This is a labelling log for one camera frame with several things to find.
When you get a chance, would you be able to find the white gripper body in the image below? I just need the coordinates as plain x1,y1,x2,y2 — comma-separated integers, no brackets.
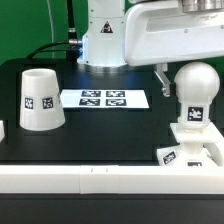
124,0,224,66

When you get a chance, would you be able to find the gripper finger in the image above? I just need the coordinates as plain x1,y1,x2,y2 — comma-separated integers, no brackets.
154,63,176,97

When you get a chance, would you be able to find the white lamp bulb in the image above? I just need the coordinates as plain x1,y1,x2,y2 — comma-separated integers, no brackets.
174,62,220,130

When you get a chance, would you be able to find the white lamp base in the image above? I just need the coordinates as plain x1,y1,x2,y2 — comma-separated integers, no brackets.
156,122,223,167

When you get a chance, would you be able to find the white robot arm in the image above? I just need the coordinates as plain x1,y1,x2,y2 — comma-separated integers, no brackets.
78,0,224,97

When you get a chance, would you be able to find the white lamp shade cone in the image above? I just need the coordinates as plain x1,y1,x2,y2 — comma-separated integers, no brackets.
20,68,65,131

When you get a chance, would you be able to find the white marker sheet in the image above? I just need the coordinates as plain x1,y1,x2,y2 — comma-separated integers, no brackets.
61,89,149,109

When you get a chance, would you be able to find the black vertical cable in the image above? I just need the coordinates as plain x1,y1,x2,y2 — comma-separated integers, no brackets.
66,0,78,61

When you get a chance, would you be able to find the black cable with connector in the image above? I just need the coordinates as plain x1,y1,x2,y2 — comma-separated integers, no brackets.
26,38,84,60

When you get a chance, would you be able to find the thin white cable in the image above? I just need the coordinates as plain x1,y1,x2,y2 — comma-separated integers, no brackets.
46,0,56,59

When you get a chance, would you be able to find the white left wall block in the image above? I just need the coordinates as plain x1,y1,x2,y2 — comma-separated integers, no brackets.
0,120,5,142

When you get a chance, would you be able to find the white front wall bar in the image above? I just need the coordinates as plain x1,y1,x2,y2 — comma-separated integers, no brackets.
0,165,224,194

